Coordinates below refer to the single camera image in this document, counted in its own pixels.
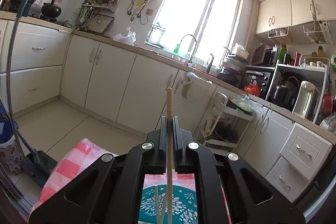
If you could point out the white small storage shelf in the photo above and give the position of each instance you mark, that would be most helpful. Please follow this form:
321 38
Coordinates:
225 123

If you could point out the black toaster oven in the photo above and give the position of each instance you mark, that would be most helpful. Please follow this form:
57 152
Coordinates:
259 75

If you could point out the white plastic bag on counter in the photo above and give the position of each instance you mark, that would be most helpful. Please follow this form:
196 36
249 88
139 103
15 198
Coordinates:
129 38

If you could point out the red white checkered tablecloth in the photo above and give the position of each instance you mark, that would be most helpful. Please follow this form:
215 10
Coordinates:
184 201

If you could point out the red plastic bag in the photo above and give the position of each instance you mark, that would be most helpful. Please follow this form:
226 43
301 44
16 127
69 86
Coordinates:
252 89

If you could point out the black wok on stove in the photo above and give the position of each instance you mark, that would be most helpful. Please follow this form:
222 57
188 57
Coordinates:
50 11

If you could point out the wall utensil rack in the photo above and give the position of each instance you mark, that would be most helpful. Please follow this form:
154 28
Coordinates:
95 16

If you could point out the kitchen faucet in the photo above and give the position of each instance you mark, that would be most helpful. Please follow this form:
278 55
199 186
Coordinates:
191 50

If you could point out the bamboo chopstick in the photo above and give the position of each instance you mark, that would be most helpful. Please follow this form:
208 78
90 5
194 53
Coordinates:
164 206
156 198
170 155

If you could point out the blue dustpan with handle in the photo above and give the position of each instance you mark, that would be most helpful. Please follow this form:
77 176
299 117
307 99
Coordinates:
36 164

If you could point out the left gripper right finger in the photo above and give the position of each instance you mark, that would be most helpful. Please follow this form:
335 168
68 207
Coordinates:
228 189

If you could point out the white electric kettle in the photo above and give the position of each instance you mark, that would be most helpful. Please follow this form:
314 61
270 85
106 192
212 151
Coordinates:
306 100

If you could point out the white hanging trash bin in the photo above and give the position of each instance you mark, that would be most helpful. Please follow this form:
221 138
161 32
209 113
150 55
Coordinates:
194 87

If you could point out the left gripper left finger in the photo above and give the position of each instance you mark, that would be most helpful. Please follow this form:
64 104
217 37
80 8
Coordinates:
91 185

